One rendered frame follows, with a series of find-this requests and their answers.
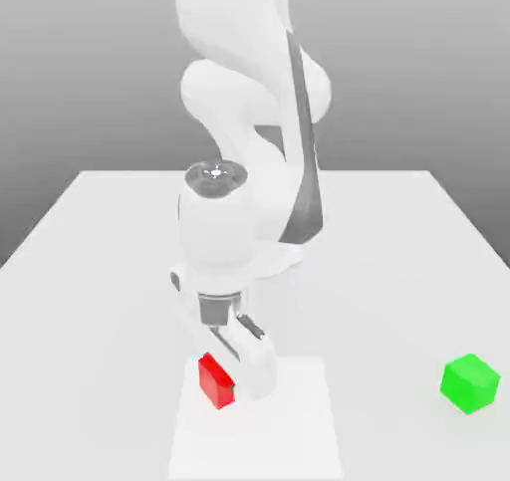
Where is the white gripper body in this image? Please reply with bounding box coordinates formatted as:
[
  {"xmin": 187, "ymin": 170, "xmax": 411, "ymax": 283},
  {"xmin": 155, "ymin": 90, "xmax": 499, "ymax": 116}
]
[{"xmin": 193, "ymin": 320, "xmax": 278, "ymax": 375}]

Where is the small red cube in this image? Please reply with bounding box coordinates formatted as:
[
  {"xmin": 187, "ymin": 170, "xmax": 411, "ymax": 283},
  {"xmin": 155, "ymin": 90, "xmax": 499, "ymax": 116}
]
[{"xmin": 197, "ymin": 352, "xmax": 237, "ymax": 411}]

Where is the small green cube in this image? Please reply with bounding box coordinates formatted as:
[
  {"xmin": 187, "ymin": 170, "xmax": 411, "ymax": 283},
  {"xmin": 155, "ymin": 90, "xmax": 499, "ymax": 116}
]
[{"xmin": 438, "ymin": 353, "xmax": 502, "ymax": 416}]

